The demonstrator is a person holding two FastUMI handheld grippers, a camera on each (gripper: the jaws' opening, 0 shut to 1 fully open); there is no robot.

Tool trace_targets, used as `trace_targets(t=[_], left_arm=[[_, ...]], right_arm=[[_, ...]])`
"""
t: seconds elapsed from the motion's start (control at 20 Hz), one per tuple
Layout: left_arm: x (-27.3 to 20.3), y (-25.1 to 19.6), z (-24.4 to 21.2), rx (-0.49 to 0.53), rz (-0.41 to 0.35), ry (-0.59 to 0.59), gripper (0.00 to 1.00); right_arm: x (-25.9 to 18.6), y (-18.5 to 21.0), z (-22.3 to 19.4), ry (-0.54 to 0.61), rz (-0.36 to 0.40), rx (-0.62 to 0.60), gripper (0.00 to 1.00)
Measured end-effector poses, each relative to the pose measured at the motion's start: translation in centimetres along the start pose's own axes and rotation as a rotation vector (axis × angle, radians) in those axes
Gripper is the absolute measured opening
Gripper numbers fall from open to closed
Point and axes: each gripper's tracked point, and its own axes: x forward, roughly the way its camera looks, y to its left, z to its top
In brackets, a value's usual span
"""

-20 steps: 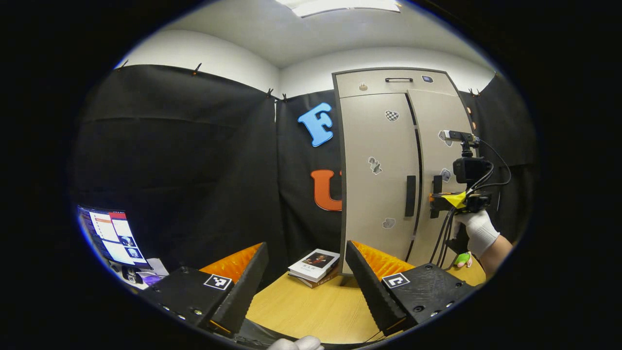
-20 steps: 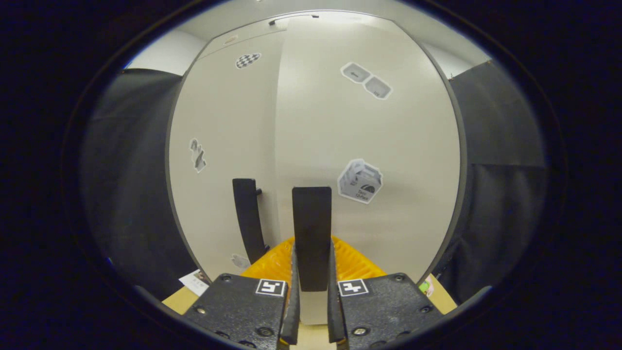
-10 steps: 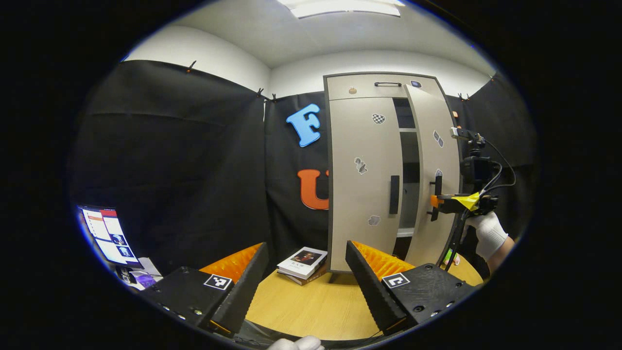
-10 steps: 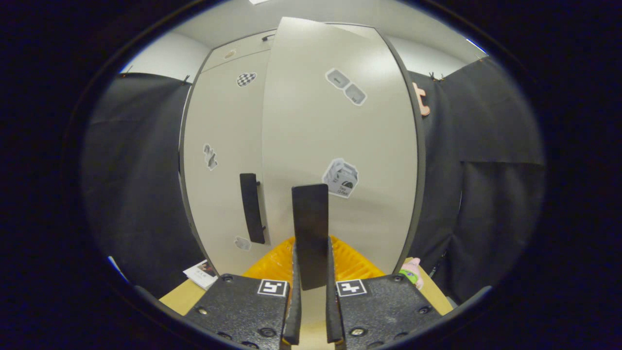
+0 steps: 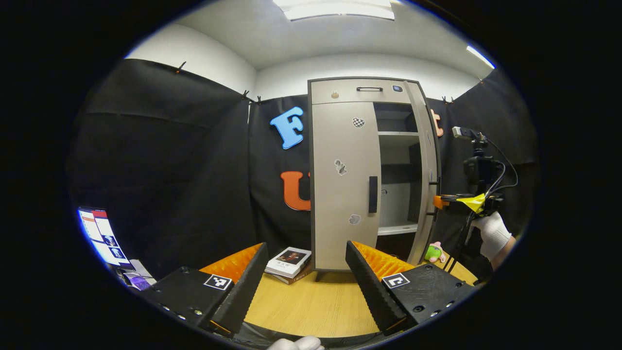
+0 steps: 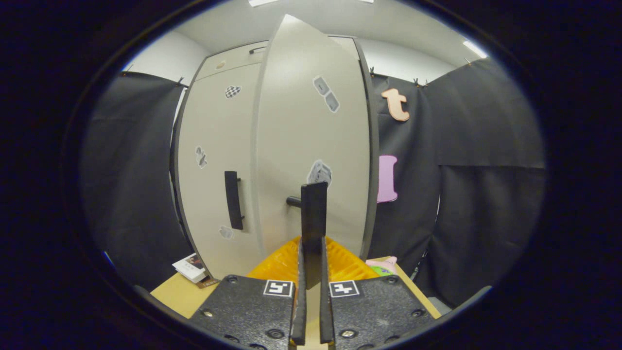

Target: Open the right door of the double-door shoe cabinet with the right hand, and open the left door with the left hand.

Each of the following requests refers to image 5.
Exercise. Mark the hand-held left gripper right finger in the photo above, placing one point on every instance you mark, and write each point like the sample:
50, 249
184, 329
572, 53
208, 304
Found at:
371, 291

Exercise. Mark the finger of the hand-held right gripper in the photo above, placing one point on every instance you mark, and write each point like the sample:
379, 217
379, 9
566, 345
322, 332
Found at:
444, 201

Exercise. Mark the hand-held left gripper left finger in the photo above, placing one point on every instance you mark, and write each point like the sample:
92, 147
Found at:
243, 291

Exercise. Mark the beige double-door shoe cabinet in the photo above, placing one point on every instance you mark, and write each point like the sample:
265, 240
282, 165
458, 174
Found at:
396, 204

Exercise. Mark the beige cabinet door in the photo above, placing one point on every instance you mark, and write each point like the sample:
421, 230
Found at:
345, 194
427, 146

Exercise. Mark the beige cabinet drawer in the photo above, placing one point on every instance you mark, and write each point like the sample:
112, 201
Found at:
350, 92

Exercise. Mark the green plush toy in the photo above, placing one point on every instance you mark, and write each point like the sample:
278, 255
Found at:
432, 253

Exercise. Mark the white book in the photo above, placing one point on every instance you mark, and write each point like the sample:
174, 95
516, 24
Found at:
289, 260

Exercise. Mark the brown book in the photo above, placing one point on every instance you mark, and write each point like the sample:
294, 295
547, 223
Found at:
297, 278

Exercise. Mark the white paper sheet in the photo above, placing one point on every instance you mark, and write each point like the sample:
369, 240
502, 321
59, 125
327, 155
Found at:
143, 268

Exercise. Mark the purple object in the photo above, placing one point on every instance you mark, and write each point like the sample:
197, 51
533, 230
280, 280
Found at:
138, 282

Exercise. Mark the ceiling light panel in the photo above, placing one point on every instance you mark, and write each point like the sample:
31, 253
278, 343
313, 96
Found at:
335, 8
481, 56

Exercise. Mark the black backdrop cloth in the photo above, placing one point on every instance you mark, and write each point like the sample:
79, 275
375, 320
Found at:
170, 170

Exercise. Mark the computer monitor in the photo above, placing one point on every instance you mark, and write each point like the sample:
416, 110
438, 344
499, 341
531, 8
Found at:
104, 238

